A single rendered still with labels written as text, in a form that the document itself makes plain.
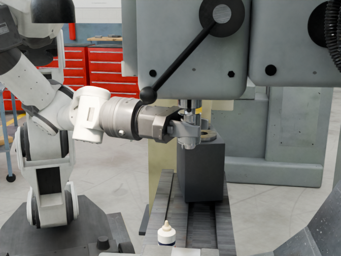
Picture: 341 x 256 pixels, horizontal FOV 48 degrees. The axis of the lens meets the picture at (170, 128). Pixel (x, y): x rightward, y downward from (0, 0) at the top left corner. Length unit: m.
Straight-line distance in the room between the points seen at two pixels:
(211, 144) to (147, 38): 0.55
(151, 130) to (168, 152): 1.88
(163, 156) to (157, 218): 1.56
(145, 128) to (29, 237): 1.08
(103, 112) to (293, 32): 0.40
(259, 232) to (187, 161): 1.75
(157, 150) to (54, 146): 1.32
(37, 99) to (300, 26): 0.69
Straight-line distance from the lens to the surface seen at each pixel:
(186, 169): 1.15
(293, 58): 0.64
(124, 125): 0.79
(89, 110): 0.84
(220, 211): 1.16
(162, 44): 0.65
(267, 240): 2.77
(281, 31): 0.64
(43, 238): 1.73
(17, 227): 1.85
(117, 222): 2.11
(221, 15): 0.61
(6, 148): 3.66
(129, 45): 0.74
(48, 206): 1.59
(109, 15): 10.00
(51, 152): 1.42
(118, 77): 5.42
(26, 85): 1.04
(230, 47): 0.65
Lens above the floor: 1.46
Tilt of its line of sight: 17 degrees down
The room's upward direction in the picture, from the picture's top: straight up
